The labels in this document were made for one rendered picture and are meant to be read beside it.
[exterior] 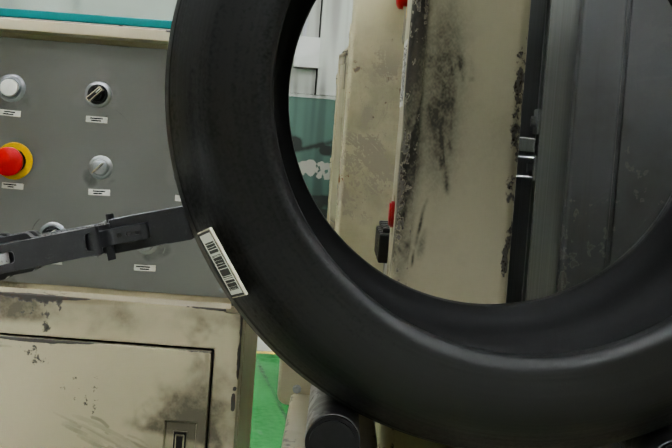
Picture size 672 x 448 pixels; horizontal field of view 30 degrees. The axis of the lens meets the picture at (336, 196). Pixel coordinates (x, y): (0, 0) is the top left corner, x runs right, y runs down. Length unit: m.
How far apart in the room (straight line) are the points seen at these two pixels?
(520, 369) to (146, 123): 0.89
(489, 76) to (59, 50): 0.66
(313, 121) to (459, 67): 8.99
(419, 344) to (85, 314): 0.83
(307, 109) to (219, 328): 8.66
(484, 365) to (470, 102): 0.45
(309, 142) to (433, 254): 8.98
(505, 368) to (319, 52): 9.42
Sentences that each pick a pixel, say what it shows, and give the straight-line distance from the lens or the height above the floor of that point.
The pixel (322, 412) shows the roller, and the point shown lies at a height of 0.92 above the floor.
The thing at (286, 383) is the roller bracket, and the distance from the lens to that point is 1.37.
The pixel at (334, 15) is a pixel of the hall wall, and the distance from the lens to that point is 10.48.
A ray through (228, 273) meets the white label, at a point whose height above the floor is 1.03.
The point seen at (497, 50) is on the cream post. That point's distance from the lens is 1.38.
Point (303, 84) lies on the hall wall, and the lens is 10.41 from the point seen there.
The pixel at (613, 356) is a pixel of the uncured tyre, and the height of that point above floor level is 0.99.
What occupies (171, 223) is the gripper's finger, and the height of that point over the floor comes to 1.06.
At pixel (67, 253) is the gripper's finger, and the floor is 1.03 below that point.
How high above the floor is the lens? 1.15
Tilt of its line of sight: 3 degrees down
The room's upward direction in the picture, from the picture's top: 4 degrees clockwise
